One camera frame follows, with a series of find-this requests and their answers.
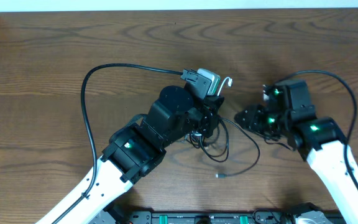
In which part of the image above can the black usb cable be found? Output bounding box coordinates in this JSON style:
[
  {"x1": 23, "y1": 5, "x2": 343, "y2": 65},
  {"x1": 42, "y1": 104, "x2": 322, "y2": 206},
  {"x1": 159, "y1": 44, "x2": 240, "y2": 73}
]
[{"x1": 185, "y1": 115, "x2": 261, "y2": 179}]

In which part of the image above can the white usb cable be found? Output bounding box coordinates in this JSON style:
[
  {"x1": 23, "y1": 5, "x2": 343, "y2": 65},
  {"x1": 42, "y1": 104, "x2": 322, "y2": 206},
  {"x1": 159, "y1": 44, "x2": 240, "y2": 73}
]
[{"x1": 216, "y1": 76, "x2": 233, "y2": 97}]

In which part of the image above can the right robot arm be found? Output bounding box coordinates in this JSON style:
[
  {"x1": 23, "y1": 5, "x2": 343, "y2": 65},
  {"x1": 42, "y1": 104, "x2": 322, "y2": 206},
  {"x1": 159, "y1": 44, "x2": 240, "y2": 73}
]
[{"x1": 234, "y1": 80, "x2": 358, "y2": 223}]

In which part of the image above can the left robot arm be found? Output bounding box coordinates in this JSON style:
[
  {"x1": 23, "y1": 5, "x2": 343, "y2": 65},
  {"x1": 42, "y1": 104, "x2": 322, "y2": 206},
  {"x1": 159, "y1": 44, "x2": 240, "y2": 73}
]
[{"x1": 39, "y1": 86, "x2": 224, "y2": 223}]

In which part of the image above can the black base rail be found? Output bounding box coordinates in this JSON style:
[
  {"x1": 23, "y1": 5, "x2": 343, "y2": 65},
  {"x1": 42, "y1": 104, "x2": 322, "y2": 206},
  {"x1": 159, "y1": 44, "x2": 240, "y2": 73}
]
[{"x1": 90, "y1": 203, "x2": 346, "y2": 224}]

